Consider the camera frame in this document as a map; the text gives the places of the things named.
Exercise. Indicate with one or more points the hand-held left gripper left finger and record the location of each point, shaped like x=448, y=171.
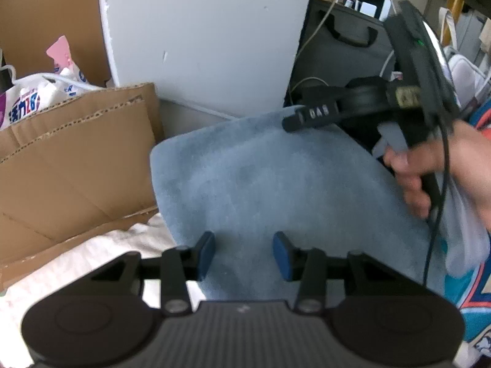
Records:
x=206, y=255

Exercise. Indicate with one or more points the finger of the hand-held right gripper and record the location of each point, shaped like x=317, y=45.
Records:
x=310, y=117

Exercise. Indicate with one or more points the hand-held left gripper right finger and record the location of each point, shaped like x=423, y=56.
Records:
x=282, y=258

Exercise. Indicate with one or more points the light blue jeans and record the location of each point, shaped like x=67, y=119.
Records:
x=276, y=184

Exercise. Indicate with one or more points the person's right hand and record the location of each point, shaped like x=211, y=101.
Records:
x=429, y=168

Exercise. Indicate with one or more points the dark grey storage case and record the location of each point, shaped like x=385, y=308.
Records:
x=345, y=50

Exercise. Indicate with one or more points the cream bear print bedsheet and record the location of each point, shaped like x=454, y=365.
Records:
x=96, y=260

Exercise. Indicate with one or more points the light grey cloth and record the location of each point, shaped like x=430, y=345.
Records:
x=460, y=230

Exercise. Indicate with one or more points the brown cardboard sheet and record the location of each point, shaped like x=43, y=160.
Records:
x=76, y=161

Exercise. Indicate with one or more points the white printed plastic bag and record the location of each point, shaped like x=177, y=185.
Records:
x=34, y=96

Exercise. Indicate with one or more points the standing cardboard panel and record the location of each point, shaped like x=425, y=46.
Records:
x=53, y=15

